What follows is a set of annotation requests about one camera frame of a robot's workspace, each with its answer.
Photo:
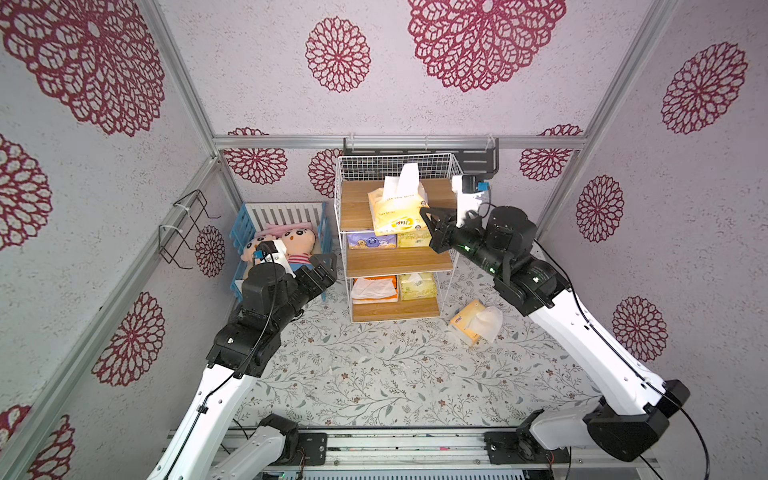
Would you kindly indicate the purple tissue pack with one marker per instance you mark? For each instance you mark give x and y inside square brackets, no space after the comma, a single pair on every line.
[369,240]

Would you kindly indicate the white wire three-tier shelf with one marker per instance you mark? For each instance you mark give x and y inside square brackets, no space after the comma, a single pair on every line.
[353,215]

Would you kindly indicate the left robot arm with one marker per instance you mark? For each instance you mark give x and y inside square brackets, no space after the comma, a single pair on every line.
[273,296]

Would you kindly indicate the yellow-green tissue pack bottom shelf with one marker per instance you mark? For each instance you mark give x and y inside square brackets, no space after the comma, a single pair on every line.
[417,286]

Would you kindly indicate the orange tissue pack bottom shelf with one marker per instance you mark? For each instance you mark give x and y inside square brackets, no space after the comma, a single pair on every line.
[375,290]

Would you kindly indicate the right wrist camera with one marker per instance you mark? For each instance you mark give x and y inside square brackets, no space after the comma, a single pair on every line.
[472,196]

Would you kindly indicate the plush doll blue shorts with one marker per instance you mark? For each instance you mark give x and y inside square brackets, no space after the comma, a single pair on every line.
[299,239]

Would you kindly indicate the floral patterned floor mat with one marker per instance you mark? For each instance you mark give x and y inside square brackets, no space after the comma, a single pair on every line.
[332,371]

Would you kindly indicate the blue white toy crib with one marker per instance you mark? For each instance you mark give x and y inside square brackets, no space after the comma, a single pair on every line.
[265,220]

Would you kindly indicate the yellow tissue pack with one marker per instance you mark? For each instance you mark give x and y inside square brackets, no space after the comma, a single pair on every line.
[477,323]

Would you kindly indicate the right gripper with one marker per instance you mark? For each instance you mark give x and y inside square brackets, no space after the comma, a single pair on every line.
[447,235]

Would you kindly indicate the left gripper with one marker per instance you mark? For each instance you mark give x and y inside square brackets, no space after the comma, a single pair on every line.
[315,285]

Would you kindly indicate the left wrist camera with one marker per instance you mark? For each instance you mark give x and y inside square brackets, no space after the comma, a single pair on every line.
[273,251]

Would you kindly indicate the black wire wall rack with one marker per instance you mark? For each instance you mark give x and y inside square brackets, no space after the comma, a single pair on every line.
[174,236]

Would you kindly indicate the plush doll orange shorts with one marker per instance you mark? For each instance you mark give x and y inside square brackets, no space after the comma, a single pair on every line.
[249,252]

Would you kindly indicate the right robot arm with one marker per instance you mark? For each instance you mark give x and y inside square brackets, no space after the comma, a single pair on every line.
[635,405]

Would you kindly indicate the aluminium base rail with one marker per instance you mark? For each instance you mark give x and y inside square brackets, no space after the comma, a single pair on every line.
[422,453]

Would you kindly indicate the grey wall-mounted shelf rack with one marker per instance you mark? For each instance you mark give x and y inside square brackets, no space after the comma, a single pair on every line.
[480,159]

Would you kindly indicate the yellow tissue pack shelf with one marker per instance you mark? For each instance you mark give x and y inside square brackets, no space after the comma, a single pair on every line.
[414,239]

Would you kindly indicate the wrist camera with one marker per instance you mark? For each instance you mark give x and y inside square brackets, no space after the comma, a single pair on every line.
[273,251]
[472,196]

